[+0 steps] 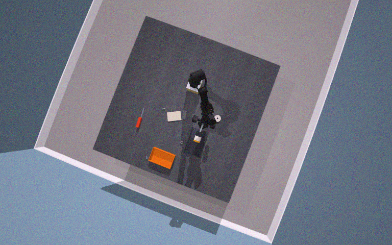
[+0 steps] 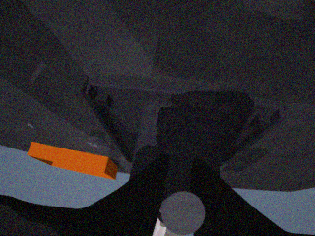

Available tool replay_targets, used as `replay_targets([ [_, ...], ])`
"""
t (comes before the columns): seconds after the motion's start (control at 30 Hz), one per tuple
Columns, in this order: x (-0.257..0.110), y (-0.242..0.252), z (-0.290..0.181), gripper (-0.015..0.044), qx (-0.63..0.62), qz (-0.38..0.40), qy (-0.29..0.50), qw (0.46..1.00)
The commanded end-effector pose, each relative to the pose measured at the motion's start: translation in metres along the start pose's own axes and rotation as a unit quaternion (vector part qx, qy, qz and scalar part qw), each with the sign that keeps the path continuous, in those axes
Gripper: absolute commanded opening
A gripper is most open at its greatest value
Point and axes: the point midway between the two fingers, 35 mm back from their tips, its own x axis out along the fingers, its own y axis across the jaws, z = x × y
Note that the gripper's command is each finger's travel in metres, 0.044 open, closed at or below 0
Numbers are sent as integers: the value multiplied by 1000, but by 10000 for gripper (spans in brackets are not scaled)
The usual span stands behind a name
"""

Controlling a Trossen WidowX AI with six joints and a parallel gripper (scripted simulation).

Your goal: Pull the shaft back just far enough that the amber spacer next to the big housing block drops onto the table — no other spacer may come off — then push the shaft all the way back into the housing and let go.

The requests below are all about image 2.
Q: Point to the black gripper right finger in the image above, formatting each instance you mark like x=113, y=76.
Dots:
x=226, y=213

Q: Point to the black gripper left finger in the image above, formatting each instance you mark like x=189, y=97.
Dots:
x=131, y=210

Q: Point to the orange open tray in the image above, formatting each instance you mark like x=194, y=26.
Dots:
x=63, y=158

